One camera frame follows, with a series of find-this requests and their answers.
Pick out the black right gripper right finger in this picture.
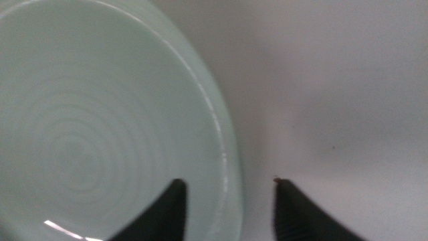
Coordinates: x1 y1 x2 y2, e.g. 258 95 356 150
272 177 368 241

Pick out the pale green shallow bowl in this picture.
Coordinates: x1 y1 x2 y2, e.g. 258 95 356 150
0 0 245 241

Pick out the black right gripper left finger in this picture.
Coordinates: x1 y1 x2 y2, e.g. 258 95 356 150
106 178 188 241

